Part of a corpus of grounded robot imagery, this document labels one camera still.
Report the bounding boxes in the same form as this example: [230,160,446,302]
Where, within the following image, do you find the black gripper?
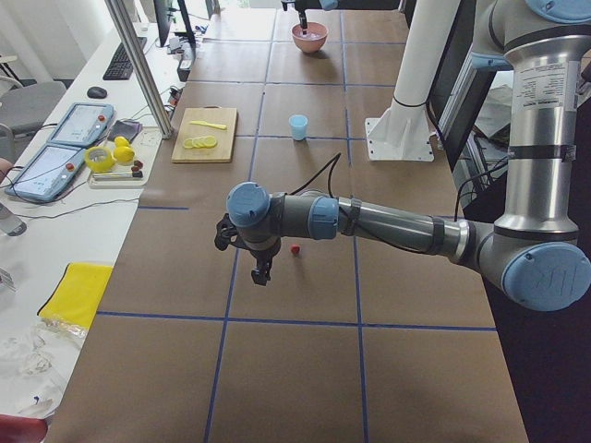
[231,233,281,285]
[295,0,308,35]

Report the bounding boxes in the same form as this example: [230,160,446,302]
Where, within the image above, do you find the blue teach pendant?
[49,102,115,148]
[5,142,86,203]

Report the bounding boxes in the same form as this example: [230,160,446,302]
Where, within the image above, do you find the grey office chair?
[1,76,66,161]

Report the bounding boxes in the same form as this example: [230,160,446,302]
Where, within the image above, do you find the clear plastic bag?
[1,319,88,418]

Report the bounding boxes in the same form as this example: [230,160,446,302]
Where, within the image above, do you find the white camera stand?
[365,0,461,162]

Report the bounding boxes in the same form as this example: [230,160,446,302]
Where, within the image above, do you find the yellow tape roll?
[84,146,115,174]

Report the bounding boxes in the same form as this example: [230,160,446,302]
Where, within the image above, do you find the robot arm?
[214,1,590,311]
[281,0,339,35]

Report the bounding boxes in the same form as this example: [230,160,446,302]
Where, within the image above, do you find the wooden cutting board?
[171,107,237,163]

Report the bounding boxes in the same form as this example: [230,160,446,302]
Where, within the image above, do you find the ice cubes in bowl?
[293,26,325,41]

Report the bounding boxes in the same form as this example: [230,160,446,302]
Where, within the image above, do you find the black monitor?
[153,0,196,48]

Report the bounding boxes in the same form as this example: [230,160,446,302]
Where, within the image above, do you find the black computer mouse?
[87,86,108,100]

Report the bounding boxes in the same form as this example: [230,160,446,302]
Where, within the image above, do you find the light blue cup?
[288,114,308,141]

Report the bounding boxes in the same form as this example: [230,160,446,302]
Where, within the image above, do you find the aluminium frame post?
[105,0,174,139]

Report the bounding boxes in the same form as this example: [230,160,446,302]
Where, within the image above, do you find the yellow plastic knife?
[189,120,228,130]

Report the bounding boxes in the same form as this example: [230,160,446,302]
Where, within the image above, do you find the black keyboard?
[103,43,133,81]

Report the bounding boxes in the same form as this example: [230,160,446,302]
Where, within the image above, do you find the pink bowl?
[291,22,329,54]

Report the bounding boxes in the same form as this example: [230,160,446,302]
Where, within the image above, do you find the yellow cloth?
[37,262,113,329]

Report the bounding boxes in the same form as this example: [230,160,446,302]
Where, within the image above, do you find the white tray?
[87,126,162,189]

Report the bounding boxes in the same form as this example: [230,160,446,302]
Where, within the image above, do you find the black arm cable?
[288,151,509,253]

